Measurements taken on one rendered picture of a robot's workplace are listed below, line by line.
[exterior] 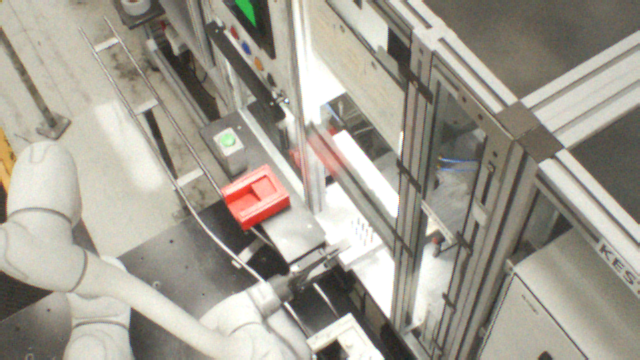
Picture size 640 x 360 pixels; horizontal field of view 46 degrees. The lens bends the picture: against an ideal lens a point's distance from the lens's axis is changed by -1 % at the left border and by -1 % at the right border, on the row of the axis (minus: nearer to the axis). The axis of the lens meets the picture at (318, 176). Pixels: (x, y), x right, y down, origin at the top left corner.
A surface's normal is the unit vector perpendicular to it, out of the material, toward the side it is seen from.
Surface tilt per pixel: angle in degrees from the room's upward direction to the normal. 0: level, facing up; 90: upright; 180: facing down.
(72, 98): 0
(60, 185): 54
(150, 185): 0
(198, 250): 0
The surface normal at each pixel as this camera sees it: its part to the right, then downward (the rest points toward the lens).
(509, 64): -0.05, -0.52
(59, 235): 0.81, -0.26
